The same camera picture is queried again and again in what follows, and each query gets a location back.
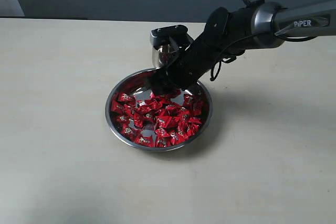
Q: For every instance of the red wrapped candy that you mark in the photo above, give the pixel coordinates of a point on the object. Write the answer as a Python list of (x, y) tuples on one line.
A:
[(197, 107), (163, 122), (116, 107), (161, 133), (129, 132), (145, 141), (125, 98), (189, 100)]

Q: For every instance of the round steel plate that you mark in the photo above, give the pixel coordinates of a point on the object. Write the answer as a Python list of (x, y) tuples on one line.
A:
[(141, 116)]

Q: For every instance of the small steel cup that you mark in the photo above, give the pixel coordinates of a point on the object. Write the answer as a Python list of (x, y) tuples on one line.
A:
[(162, 49)]

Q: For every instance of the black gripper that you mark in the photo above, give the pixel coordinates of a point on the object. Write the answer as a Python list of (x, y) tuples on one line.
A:
[(186, 69)]

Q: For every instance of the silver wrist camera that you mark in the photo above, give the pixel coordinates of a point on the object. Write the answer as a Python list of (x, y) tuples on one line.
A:
[(176, 36)]

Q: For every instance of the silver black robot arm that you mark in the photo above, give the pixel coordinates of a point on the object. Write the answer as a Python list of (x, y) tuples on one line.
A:
[(227, 35)]

